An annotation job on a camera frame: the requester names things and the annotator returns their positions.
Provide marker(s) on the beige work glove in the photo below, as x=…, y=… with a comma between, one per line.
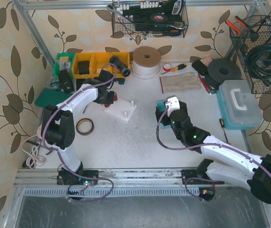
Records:
x=180, y=83

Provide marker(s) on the orange handled pliers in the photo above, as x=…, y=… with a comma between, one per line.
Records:
x=238, y=26

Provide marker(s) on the black green battery device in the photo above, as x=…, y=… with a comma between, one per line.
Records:
x=65, y=81

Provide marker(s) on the white cable spool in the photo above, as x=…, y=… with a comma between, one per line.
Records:
x=146, y=63

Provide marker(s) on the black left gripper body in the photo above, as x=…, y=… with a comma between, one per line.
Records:
x=105, y=99

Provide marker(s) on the black rectangular case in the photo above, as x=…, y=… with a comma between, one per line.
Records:
x=200, y=67

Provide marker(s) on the black remote-like block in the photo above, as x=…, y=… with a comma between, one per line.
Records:
x=79, y=83

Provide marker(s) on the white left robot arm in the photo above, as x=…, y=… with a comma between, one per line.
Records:
x=58, y=126

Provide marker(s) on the yellow black nut driver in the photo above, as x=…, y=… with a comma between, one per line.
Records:
x=179, y=67

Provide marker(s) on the wire basket with tools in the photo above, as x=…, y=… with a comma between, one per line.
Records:
x=141, y=19

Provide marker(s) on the red white tape roll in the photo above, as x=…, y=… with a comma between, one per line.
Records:
x=167, y=67

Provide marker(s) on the teal clear lid toolbox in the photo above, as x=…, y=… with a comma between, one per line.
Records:
x=238, y=106

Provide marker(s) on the small black yellow screwdriver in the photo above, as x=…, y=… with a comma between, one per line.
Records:
x=223, y=128

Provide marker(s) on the white four-peg base plate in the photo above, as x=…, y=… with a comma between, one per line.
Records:
x=121, y=109

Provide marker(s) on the small teal parts tray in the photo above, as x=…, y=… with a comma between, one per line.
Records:
x=160, y=104

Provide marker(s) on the round beige sanding disc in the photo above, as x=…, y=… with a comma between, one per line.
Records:
x=39, y=134

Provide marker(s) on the green storage bin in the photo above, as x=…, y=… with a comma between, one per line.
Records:
x=64, y=61

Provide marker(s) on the brown packing tape roll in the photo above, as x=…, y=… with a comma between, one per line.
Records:
x=85, y=126

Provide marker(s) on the wire basket with hose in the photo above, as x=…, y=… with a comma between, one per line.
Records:
x=253, y=48

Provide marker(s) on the dark grey pipe fitting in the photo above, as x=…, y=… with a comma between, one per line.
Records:
x=125, y=71

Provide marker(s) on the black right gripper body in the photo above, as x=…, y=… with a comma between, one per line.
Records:
x=160, y=114

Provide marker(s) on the dark grey empty spool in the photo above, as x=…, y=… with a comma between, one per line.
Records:
x=220, y=70

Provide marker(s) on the black box in bin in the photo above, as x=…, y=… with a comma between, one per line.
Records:
x=83, y=67

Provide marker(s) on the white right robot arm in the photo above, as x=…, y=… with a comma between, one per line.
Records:
x=225, y=163

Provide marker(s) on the yellow storage bins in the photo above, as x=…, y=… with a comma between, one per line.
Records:
x=96, y=61

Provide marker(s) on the sandpaper sheet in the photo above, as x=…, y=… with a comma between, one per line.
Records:
x=206, y=60

